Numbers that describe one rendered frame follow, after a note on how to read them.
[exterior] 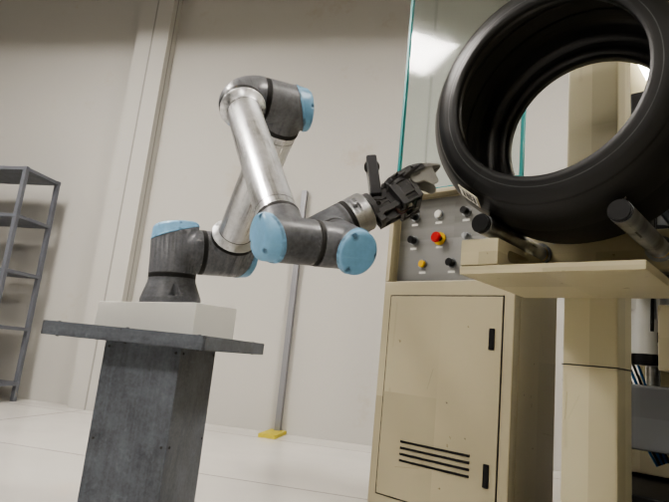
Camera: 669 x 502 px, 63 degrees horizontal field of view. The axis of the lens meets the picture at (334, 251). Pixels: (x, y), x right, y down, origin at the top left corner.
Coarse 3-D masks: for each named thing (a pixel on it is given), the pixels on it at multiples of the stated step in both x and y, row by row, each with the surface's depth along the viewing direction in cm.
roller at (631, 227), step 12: (612, 204) 102; (624, 204) 101; (612, 216) 102; (624, 216) 101; (636, 216) 102; (624, 228) 105; (636, 228) 106; (648, 228) 109; (636, 240) 113; (648, 240) 113; (660, 240) 117; (648, 252) 123; (660, 252) 122
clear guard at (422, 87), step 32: (416, 0) 246; (448, 0) 234; (480, 0) 223; (416, 32) 242; (448, 32) 230; (416, 64) 238; (448, 64) 227; (416, 96) 235; (416, 128) 231; (416, 160) 227; (512, 160) 198
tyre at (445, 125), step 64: (512, 0) 124; (576, 0) 127; (640, 0) 104; (512, 64) 145; (576, 64) 140; (640, 64) 131; (448, 128) 128; (512, 128) 149; (640, 128) 100; (512, 192) 114; (576, 192) 105; (640, 192) 104
